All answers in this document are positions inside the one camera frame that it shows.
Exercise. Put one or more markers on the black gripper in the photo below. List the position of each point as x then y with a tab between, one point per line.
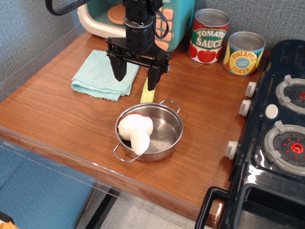
138	47

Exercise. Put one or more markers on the spoon with green handle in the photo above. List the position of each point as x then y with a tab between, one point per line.
147	96

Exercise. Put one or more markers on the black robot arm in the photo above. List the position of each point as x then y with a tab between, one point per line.
142	11

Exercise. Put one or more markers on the light blue folded towel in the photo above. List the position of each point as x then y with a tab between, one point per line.
96	78

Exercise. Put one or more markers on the white plush mushroom toy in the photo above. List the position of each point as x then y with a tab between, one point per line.
136	128

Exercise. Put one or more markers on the teal toy microwave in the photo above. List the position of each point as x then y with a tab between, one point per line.
104	18

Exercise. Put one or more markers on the tomato sauce can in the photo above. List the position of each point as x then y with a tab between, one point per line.
209	30

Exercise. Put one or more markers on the pineapple slices can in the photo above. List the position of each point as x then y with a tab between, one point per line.
244	52

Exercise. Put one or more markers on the black toy stove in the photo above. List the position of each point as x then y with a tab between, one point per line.
267	180

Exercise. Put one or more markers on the orange object at corner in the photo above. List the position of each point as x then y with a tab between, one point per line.
8	225

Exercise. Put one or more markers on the steel pot with handles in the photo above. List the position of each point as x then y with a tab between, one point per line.
167	131

